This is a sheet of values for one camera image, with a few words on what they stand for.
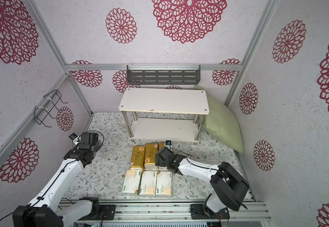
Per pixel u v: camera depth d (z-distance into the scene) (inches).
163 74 37.1
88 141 24.2
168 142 30.7
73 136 26.7
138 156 34.4
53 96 32.0
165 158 26.0
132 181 31.5
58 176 18.5
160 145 36.2
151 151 35.3
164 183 30.9
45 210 15.7
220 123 32.1
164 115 47.5
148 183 31.3
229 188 16.8
